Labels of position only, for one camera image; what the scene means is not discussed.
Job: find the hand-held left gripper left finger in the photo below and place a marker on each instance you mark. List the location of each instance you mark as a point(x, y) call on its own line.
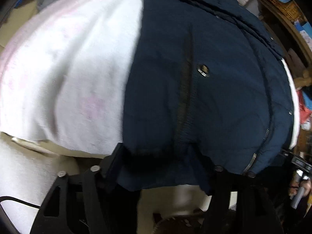
point(111, 162)

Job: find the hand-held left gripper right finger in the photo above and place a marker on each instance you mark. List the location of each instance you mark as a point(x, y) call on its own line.
point(220, 199)

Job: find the navy blue padded jacket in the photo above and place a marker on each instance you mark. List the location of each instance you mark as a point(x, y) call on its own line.
point(214, 97)

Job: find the white bed sheet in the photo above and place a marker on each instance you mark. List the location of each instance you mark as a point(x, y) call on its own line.
point(26, 180)

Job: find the white pink embossed blanket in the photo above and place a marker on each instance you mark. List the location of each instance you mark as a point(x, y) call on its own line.
point(61, 78)

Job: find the wooden shelf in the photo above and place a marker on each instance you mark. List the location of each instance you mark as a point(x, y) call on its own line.
point(292, 41)

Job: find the wicker basket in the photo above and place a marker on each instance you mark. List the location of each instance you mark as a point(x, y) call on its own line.
point(285, 4)

